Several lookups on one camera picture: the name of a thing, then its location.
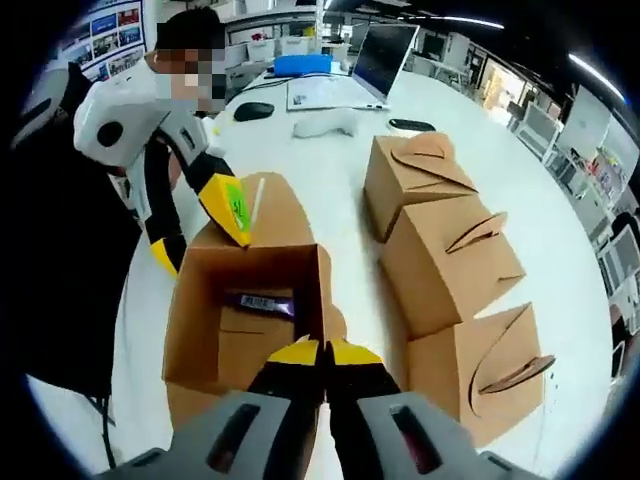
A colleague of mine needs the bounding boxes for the brown paper box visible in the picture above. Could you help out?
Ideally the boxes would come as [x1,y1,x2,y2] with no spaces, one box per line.
[363,132,479,245]
[162,171,350,441]
[382,195,527,340]
[405,301,557,448]

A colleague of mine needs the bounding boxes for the silver laptop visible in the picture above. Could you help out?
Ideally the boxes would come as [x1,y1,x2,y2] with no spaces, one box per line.
[285,22,421,111]

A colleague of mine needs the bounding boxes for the black computer mouse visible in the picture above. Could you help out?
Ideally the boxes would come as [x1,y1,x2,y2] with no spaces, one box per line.
[233,101,276,123]
[387,117,437,133]

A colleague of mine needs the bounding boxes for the white crumpled cloth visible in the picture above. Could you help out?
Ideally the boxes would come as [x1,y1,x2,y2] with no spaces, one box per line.
[291,108,362,139]

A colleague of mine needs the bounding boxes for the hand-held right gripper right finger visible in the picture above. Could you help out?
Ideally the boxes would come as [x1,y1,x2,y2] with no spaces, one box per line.
[323,338,534,480]

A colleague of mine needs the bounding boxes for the person's dark clothing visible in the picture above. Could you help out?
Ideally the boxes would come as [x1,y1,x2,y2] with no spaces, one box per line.
[0,62,151,401]

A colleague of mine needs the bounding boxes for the purple item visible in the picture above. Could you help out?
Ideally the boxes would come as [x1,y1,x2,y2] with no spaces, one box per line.
[222,290,297,320]

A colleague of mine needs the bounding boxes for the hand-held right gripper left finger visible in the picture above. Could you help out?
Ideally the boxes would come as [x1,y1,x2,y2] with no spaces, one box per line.
[93,335,325,480]

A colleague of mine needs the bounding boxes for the blue framed wall posters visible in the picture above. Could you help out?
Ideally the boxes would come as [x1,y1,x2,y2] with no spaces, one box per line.
[57,0,147,84]

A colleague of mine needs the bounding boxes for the white chest-worn device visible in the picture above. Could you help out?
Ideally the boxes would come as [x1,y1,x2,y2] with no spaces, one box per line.
[12,64,72,151]

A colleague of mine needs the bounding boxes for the black cable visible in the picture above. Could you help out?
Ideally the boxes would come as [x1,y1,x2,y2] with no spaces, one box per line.
[84,392,121,469]

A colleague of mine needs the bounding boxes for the blue plastic box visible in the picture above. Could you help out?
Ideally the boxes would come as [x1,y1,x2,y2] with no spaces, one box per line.
[273,53,334,78]

